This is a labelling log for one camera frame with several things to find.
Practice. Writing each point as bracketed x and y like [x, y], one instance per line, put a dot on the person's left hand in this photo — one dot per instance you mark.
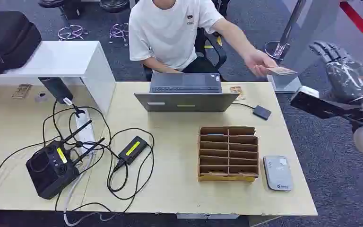
[256, 61]

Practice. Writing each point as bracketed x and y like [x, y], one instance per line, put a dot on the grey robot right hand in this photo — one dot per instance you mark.
[344, 75]

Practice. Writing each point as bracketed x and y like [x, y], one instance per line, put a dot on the metal pole stand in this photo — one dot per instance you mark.
[283, 40]

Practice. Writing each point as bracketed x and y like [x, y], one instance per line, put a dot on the black office chair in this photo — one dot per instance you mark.
[207, 51]

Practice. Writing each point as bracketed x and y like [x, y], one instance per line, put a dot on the small black box device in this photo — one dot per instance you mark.
[262, 112]

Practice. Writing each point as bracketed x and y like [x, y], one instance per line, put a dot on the red floor tape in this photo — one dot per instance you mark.
[361, 25]

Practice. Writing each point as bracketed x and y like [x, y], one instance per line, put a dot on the grey laptop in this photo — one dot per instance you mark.
[186, 94]

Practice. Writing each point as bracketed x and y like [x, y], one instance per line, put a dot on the person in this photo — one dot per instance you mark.
[165, 31]

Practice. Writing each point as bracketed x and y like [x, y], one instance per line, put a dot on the wooden card box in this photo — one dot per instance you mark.
[228, 153]

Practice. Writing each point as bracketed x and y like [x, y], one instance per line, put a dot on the grey card reader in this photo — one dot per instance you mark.
[277, 174]

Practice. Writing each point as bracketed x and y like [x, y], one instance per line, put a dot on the chrome chair base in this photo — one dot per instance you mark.
[119, 31]
[72, 32]

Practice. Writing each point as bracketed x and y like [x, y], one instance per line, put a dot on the black adapter with yellow label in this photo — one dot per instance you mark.
[133, 149]

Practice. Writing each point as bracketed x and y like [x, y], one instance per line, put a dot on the white power strip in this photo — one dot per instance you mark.
[87, 133]

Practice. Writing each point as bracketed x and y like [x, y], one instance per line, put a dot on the white desk shelf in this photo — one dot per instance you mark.
[59, 59]

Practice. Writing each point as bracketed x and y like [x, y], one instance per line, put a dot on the black cylinder device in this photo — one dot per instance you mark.
[56, 89]

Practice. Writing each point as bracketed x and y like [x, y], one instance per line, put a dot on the small grey puck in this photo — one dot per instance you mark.
[40, 97]

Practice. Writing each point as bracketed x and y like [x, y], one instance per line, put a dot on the black router with antennas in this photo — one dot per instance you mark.
[51, 169]

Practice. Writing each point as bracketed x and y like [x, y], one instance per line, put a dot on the tan printed card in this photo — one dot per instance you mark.
[21, 91]

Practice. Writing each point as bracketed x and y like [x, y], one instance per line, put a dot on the black bag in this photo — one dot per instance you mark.
[6, 40]

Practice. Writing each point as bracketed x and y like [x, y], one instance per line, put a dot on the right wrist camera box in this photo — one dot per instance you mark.
[316, 106]

